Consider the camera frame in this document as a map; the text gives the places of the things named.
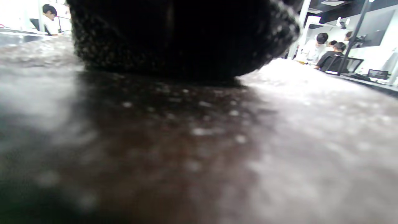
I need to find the person's right hand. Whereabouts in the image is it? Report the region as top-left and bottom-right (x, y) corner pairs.
(67, 0), (300, 78)

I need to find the brown leather bag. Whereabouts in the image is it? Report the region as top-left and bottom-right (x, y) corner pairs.
(0, 34), (398, 224)

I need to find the black stand pole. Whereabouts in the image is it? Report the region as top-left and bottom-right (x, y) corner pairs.
(337, 0), (373, 75)

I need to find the black monitor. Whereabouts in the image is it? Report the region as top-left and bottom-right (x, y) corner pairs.
(358, 9), (397, 47)

